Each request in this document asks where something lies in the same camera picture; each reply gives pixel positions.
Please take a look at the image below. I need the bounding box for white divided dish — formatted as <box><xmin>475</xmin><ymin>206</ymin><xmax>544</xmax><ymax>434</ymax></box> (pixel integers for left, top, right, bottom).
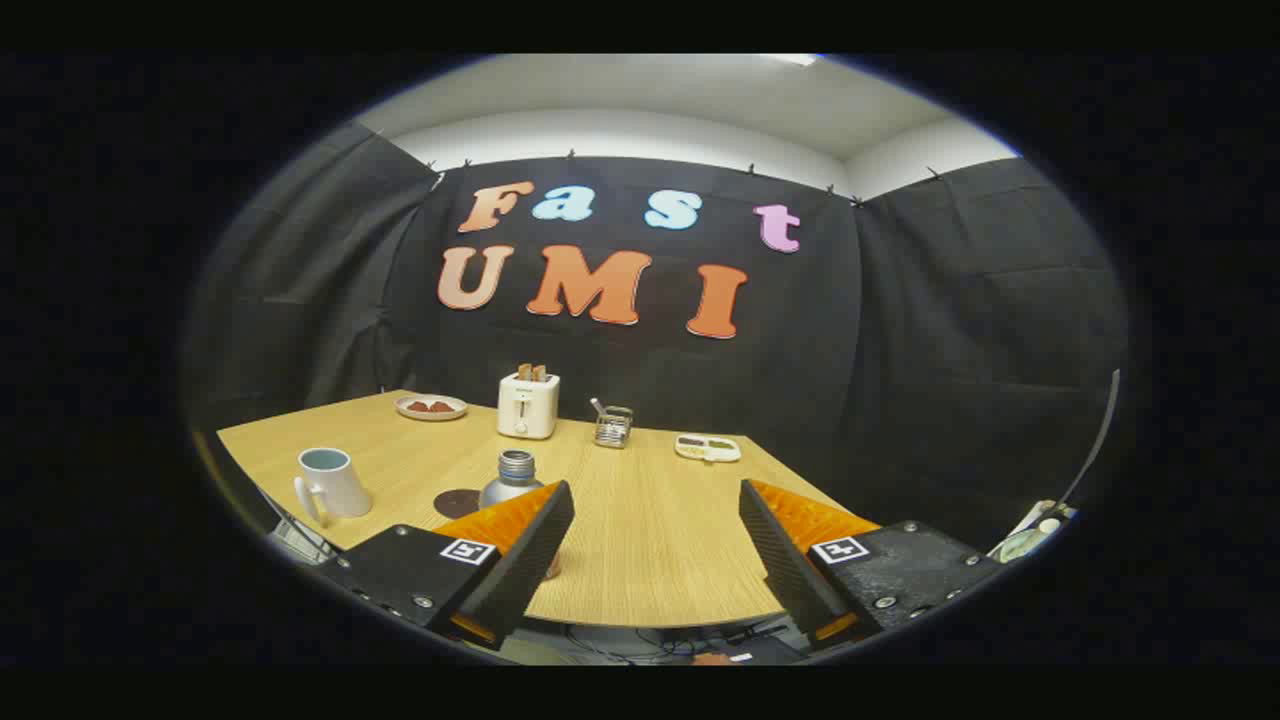
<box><xmin>674</xmin><ymin>434</ymin><xmax>743</xmax><ymax>464</ymax></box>

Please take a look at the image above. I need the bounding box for silver juice bottle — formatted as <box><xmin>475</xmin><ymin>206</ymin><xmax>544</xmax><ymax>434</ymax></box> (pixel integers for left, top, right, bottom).
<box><xmin>479</xmin><ymin>450</ymin><xmax>563</xmax><ymax>581</ymax></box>

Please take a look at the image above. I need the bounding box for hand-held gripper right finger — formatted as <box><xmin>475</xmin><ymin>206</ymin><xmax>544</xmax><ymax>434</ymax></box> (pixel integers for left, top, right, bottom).
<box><xmin>738</xmin><ymin>478</ymin><xmax>1004</xmax><ymax>653</ymax></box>

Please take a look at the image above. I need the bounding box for white cup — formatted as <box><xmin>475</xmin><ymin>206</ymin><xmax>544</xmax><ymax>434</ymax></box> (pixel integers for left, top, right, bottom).
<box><xmin>293</xmin><ymin>447</ymin><xmax>374</xmax><ymax>528</ymax></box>

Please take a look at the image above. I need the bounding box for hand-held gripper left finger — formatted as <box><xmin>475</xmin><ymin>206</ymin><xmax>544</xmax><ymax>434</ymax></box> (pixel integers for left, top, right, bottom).
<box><xmin>318</xmin><ymin>480</ymin><xmax>577</xmax><ymax>653</ymax></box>

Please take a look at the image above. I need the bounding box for pale bundle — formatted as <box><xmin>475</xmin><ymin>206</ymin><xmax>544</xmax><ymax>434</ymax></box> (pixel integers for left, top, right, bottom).
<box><xmin>990</xmin><ymin>498</ymin><xmax>1079</xmax><ymax>563</ymax></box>

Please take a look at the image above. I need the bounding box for small round plate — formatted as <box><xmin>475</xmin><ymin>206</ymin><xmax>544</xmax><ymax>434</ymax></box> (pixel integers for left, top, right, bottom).
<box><xmin>394</xmin><ymin>394</ymin><xmax>469</xmax><ymax>422</ymax></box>

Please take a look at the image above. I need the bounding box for black backdrop cloth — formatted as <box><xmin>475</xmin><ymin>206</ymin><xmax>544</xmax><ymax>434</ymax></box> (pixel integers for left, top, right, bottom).
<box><xmin>185</xmin><ymin>120</ymin><xmax>1131</xmax><ymax>551</ymax></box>

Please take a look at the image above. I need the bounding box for metal wire holder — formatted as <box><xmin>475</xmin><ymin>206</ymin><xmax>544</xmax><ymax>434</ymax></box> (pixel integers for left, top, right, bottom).
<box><xmin>593</xmin><ymin>405</ymin><xmax>635</xmax><ymax>449</ymax></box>

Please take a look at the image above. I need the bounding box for white toaster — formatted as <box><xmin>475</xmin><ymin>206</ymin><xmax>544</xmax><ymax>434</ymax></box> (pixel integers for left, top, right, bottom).
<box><xmin>497</xmin><ymin>372</ymin><xmax>561</xmax><ymax>441</ymax></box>

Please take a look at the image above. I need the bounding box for wooden table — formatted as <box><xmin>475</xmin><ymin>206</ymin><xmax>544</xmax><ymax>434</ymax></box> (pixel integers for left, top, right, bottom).
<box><xmin>216</xmin><ymin>389</ymin><xmax>861</xmax><ymax>629</ymax></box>

